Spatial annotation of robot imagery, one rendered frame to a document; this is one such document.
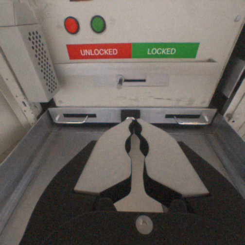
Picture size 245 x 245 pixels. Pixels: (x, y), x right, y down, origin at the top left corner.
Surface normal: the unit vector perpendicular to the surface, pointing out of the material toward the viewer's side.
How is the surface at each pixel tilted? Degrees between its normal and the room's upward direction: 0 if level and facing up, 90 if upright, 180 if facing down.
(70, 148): 0
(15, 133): 90
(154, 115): 90
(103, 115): 90
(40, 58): 90
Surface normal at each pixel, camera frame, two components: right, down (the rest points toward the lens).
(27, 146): 1.00, 0.00
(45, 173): -0.02, -0.77
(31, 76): -0.04, 0.63
